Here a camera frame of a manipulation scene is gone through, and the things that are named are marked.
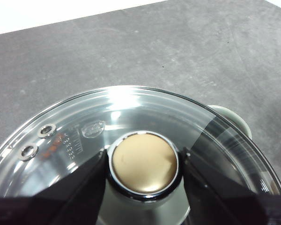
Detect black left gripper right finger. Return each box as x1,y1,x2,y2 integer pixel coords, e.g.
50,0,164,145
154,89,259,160
179,147,273,225

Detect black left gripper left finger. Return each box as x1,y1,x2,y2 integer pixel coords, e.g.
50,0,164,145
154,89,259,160
32,149,108,225

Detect glass lid with green knob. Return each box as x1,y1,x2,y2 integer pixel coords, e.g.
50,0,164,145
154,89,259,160
0,85,281,225

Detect pale green electric pot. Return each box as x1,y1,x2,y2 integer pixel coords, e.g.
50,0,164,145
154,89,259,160
207,105,252,142

